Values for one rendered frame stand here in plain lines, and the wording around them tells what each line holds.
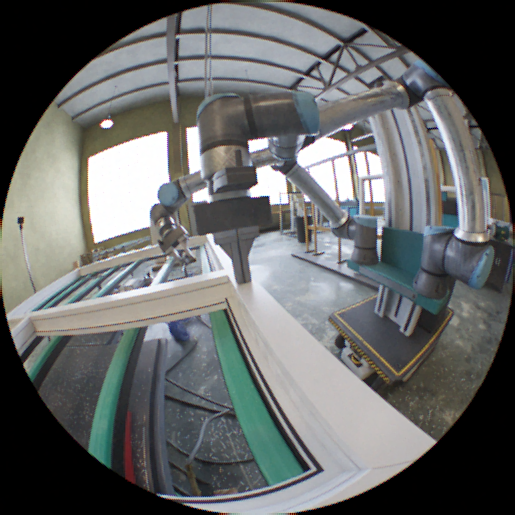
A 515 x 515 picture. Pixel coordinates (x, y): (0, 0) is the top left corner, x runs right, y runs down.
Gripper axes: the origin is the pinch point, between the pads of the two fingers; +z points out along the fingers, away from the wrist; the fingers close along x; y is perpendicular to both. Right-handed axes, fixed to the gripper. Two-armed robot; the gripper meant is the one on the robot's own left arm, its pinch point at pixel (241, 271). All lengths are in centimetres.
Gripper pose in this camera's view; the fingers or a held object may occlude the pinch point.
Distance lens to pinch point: 31.1
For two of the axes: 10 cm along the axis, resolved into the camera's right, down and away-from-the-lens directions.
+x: -9.3, 2.1, -3.0
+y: -3.5, -2.2, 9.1
